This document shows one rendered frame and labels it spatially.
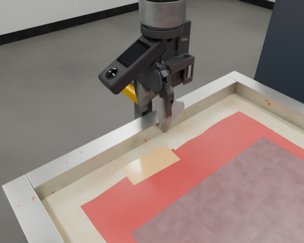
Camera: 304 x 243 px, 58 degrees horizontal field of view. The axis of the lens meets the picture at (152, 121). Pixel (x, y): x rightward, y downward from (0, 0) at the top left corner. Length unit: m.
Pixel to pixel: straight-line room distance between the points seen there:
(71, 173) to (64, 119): 1.75
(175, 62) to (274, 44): 0.44
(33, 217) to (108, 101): 1.94
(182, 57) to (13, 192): 0.36
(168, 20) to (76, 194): 0.32
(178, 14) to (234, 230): 0.34
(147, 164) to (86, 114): 1.73
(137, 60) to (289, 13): 0.50
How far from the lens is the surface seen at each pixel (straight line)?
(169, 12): 0.44
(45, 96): 2.55
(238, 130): 0.62
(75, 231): 0.46
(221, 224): 0.46
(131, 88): 0.72
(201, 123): 0.62
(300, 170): 0.58
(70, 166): 0.49
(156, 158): 0.53
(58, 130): 2.14
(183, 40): 0.50
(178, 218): 0.46
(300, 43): 0.86
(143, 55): 0.45
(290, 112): 0.67
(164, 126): 0.54
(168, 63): 0.49
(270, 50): 0.88
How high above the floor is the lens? 1.35
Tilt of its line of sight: 40 degrees down
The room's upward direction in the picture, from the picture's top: straight up
